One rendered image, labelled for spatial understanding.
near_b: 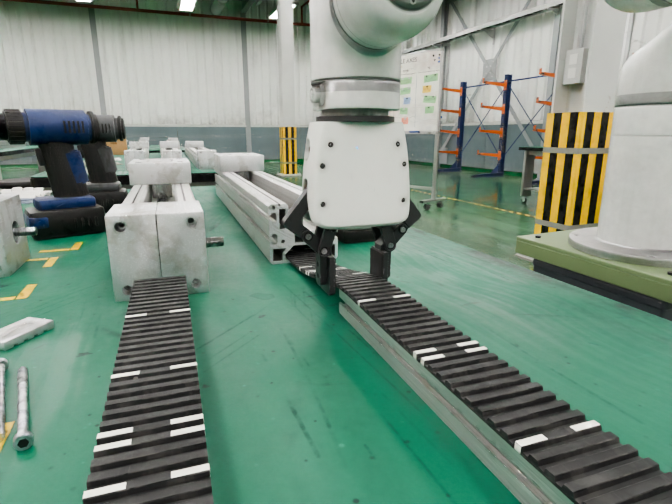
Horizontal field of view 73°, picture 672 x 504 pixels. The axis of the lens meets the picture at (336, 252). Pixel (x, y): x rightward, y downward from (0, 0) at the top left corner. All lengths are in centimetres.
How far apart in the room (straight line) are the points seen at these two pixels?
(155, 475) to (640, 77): 64
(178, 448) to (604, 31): 368
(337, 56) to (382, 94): 5
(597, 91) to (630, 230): 307
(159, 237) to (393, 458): 35
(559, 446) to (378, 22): 29
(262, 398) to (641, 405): 26
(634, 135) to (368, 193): 37
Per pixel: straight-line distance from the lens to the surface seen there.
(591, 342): 47
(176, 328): 37
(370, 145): 43
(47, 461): 33
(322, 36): 43
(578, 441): 27
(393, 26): 36
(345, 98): 42
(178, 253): 54
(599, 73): 374
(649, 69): 68
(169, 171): 93
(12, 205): 76
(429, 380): 32
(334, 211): 43
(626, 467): 26
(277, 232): 64
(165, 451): 25
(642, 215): 68
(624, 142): 69
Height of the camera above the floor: 96
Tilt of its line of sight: 15 degrees down
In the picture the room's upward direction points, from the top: straight up
